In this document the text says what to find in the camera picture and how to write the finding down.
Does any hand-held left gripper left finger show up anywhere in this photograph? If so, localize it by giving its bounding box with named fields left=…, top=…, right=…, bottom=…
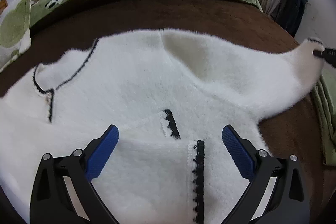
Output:
left=30, top=124, right=120, bottom=224

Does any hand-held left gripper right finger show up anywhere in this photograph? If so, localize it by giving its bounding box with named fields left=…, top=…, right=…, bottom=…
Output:
left=222, top=124, right=311, bottom=224

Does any hanging dark jacket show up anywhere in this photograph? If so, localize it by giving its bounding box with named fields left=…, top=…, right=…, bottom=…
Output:
left=274, top=0, right=310, bottom=37

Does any green and white pillow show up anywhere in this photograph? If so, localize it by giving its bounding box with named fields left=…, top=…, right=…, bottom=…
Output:
left=0, top=0, right=42, bottom=69

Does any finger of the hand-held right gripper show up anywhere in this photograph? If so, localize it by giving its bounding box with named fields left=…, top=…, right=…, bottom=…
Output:
left=313, top=48, right=336, bottom=67

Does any white fluffy cardigan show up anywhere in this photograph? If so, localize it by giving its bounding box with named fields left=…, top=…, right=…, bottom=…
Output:
left=0, top=27, right=326, bottom=224

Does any brown blanket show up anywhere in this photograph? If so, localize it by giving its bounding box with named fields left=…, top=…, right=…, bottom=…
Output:
left=0, top=0, right=326, bottom=169

